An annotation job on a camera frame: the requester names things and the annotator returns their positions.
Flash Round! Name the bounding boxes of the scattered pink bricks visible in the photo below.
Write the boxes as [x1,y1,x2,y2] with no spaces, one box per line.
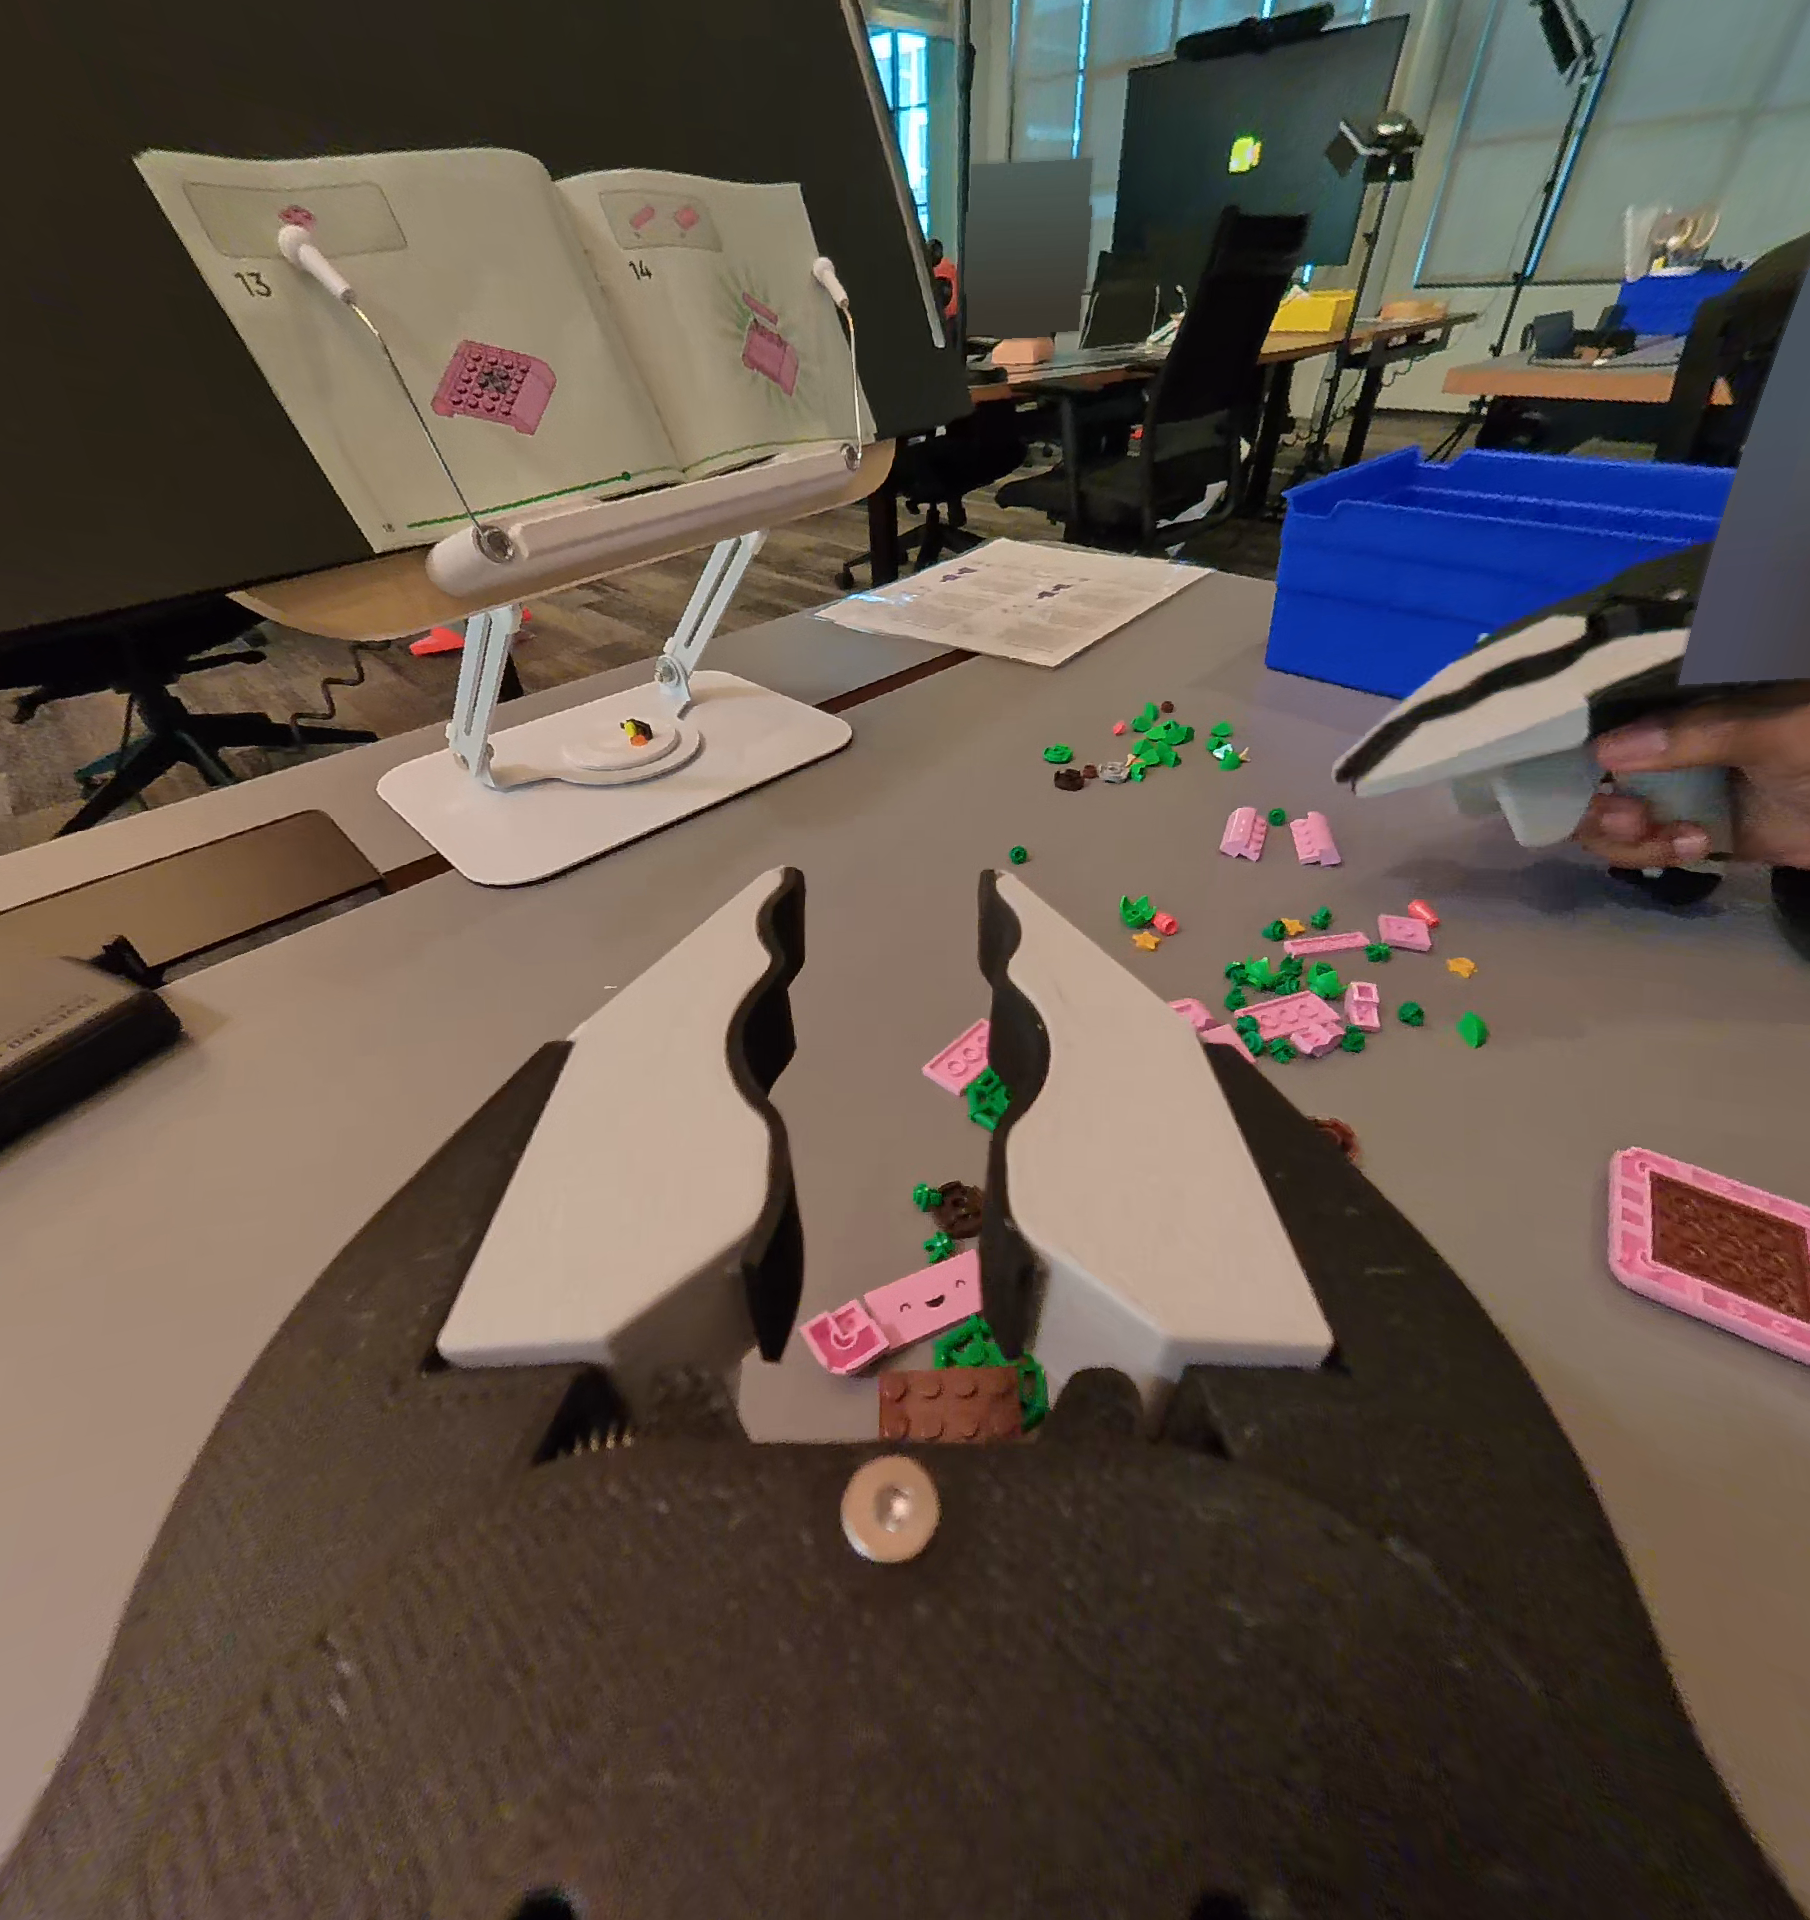
[800,915,1442,1384]

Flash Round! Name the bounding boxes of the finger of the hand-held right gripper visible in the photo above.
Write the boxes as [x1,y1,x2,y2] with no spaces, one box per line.
[1336,610,1616,786]
[1342,632,1694,802]

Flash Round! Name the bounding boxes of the black monitor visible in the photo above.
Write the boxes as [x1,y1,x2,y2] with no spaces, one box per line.
[1110,14,1412,287]

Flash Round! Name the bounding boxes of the wooden office desk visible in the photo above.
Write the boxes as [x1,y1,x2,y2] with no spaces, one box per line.
[1445,358,1737,456]
[980,308,1479,483]

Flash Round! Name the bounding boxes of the person's right hand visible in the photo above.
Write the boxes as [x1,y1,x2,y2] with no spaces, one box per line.
[1574,676,1810,872]

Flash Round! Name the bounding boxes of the white book stand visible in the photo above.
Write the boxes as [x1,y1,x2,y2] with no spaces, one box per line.
[232,222,905,886]

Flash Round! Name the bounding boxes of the scattered green plant pieces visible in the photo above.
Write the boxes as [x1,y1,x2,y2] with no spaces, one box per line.
[915,895,1494,1430]

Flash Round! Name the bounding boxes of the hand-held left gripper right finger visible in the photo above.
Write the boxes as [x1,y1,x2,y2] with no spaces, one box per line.
[974,868,1336,1376]

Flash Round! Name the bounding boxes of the grey flat device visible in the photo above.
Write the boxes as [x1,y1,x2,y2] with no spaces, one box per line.
[0,946,182,1191]

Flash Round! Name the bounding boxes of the black mounted camera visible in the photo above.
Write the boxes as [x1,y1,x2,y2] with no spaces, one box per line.
[1323,111,1435,191]

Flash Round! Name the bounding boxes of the black office chair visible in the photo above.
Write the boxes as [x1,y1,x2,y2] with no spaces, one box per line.
[12,597,380,844]
[995,201,1310,555]
[1654,233,1810,464]

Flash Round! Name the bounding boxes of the printed paper sheet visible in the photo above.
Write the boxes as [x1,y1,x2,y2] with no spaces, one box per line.
[814,540,1209,673]

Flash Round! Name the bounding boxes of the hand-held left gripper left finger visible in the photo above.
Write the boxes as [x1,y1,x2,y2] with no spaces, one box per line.
[436,868,812,1369]

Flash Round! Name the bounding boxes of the pink and brown brick assembly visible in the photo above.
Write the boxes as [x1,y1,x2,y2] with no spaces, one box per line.
[1607,1147,1810,1389]

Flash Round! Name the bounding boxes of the brick instruction booklet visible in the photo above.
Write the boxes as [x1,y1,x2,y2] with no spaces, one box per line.
[138,147,873,555]

